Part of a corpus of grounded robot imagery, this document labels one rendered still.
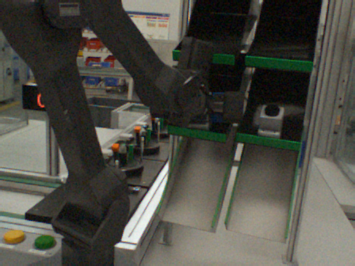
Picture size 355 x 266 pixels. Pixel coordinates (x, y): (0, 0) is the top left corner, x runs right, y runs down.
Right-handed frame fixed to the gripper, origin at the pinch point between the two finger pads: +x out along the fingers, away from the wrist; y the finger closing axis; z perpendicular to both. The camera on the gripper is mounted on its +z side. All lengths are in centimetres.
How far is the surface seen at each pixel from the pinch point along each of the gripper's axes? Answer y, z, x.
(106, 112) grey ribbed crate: 105, 8, 189
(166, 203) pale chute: 7.1, -22.1, 5.1
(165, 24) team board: 284, 322, 968
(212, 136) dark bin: -3.3, -6.0, -0.8
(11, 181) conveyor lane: 59, -24, 19
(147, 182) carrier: 18.8, -21.1, 28.2
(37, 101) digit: 48.2, 0.1, 13.3
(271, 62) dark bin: -14.0, 9.5, -3.3
